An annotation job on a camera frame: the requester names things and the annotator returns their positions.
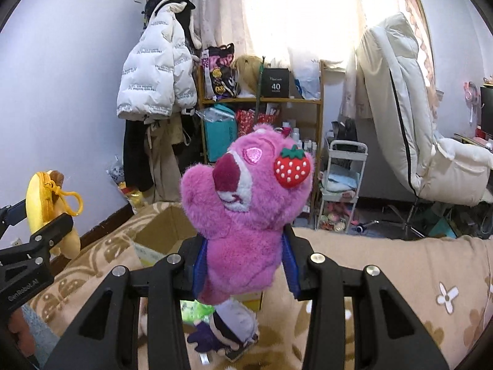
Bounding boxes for group of white bottles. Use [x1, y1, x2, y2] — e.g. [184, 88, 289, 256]
[281, 122, 319, 159]

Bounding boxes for black bag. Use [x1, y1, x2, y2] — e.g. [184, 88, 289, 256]
[330, 119, 360, 144]

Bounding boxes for purple plush toy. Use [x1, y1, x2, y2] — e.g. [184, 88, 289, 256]
[187, 300, 260, 358]

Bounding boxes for black hanging clothes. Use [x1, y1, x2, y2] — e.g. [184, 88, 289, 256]
[123, 117, 155, 194]

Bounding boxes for white padded chair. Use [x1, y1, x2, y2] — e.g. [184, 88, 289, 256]
[355, 12, 493, 240]

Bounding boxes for teal box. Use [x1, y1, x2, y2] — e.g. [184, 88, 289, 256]
[202, 104, 238, 163]

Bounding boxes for printed cardboard box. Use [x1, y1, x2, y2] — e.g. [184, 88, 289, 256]
[131, 203, 266, 311]

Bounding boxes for blonde wig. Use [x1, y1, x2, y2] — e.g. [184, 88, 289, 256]
[234, 55, 265, 98]

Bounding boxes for yellow banana plush pouch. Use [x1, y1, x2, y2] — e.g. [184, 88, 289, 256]
[25, 170, 84, 259]

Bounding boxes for light curtain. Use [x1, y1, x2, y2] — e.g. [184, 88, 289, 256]
[192, 0, 436, 72]

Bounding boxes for green tissue pack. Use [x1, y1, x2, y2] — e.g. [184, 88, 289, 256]
[181, 301, 216, 322]

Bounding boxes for white plastic bag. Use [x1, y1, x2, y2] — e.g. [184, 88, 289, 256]
[294, 59, 323, 100]

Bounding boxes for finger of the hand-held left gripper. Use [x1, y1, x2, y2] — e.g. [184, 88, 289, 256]
[0, 213, 74, 268]
[0, 199, 28, 236]

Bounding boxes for beige pants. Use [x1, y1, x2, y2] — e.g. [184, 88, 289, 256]
[144, 119, 184, 203]

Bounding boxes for beige patterned blanket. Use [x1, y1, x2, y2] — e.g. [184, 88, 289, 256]
[29, 199, 493, 370]

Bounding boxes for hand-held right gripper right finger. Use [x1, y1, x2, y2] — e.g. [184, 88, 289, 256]
[283, 226, 449, 370]

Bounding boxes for white puffer jacket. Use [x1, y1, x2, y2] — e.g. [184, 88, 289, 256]
[116, 2, 199, 124]

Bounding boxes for white trolley cart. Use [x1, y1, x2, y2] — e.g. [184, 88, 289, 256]
[316, 141, 369, 234]

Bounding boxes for pink bear plush toy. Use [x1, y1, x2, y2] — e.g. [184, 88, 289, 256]
[180, 122, 314, 304]

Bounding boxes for wooden shelf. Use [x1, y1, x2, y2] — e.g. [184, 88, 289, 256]
[196, 60, 325, 218]

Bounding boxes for pink desk fan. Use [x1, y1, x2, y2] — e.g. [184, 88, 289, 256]
[463, 81, 483, 132]

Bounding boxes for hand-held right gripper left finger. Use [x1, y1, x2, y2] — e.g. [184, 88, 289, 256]
[44, 235, 209, 370]

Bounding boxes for black box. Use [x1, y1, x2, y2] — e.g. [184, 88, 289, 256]
[261, 68, 290, 99]

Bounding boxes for yellow snack bags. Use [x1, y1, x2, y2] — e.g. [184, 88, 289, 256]
[107, 157, 149, 211]

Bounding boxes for red patterned bag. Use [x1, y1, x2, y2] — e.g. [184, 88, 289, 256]
[236, 104, 280, 138]

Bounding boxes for printed tote bag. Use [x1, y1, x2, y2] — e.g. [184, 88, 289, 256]
[201, 43, 242, 100]

